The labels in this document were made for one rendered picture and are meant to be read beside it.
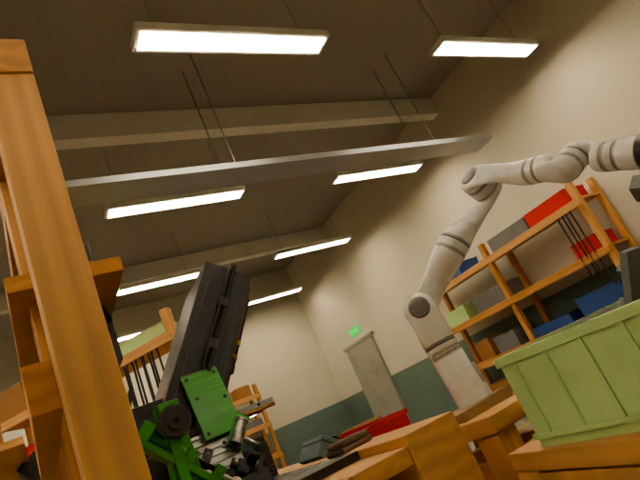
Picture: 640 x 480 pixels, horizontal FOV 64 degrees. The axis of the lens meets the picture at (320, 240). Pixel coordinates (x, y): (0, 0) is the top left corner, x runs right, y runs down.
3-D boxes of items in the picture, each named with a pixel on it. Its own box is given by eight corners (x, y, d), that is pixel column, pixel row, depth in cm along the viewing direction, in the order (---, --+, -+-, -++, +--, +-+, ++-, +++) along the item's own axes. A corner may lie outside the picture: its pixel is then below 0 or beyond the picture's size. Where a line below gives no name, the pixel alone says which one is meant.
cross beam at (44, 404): (57, 481, 191) (51, 457, 194) (63, 407, 89) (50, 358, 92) (42, 488, 188) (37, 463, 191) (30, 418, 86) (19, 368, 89)
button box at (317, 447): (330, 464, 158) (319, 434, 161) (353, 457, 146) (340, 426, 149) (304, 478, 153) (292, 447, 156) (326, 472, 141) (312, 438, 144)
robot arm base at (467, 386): (476, 400, 144) (444, 345, 150) (496, 390, 136) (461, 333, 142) (453, 413, 139) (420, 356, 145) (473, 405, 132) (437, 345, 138)
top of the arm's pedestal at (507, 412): (478, 418, 157) (471, 406, 159) (566, 389, 134) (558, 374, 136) (408, 459, 137) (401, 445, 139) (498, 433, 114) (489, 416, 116)
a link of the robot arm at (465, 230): (490, 182, 161) (454, 253, 158) (469, 166, 158) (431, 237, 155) (510, 180, 153) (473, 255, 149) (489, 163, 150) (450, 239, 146)
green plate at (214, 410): (238, 437, 156) (212, 378, 167) (243, 425, 151) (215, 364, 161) (202, 452, 150) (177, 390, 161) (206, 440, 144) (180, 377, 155)
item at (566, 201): (691, 374, 490) (566, 182, 558) (483, 430, 726) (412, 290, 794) (715, 356, 520) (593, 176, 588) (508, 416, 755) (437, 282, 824)
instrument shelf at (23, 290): (98, 369, 196) (95, 359, 198) (124, 269, 126) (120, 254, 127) (24, 391, 183) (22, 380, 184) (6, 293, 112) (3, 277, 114)
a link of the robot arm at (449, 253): (468, 253, 155) (470, 245, 146) (428, 333, 151) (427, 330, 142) (439, 240, 158) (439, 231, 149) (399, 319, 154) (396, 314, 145)
